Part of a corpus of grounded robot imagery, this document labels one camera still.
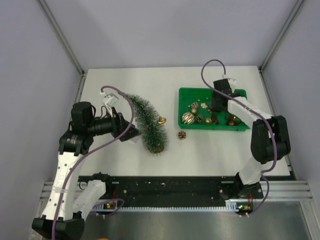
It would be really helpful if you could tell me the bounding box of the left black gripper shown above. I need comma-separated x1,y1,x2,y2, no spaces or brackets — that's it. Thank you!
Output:
87,106,142,142

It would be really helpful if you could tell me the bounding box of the pine cone ornament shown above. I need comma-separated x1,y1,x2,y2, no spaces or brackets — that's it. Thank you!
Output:
177,130,187,140
196,114,204,123

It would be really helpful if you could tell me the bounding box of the small green christmas tree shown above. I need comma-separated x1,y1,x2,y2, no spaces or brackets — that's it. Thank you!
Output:
126,93,168,155

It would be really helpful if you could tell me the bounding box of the gold bell ornament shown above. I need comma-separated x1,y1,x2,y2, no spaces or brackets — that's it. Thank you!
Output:
157,116,167,125

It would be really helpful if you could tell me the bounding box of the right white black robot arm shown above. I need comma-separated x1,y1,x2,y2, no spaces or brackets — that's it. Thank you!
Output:
211,78,291,198

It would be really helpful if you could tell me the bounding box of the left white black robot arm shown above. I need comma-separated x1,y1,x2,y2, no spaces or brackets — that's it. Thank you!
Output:
32,101,140,240

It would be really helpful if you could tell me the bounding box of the small gold bauble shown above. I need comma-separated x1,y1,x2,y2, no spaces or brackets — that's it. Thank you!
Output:
205,118,213,124

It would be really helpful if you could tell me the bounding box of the green plastic tray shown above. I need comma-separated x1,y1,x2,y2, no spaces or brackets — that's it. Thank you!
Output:
177,87,250,131

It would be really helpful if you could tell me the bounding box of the large silver gold bauble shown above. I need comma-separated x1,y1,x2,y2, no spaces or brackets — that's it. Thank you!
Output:
181,112,196,125

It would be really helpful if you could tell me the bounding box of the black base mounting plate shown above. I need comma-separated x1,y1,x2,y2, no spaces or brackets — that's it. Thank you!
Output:
78,173,264,208

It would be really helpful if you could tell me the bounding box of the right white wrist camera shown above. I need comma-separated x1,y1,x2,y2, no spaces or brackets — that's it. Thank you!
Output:
222,74,237,92

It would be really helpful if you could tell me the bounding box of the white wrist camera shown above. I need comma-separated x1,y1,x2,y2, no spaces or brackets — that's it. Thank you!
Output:
222,74,237,92
100,92,119,110

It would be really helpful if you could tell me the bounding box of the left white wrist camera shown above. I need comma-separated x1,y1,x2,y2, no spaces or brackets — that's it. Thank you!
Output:
100,92,119,110

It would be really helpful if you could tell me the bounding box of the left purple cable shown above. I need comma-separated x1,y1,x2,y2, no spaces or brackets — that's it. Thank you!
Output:
51,85,137,240

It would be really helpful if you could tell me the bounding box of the right aluminium frame post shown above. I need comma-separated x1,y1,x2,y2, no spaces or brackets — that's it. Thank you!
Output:
258,0,306,74

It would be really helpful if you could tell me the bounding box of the aluminium frame post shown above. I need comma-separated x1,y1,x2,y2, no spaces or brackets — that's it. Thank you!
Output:
36,0,85,77
258,0,306,74

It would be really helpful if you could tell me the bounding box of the grey slotted cable duct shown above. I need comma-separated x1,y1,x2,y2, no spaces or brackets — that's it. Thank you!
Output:
93,201,253,213

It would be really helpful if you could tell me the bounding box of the left aluminium frame post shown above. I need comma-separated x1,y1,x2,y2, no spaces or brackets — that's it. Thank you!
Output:
36,0,85,77

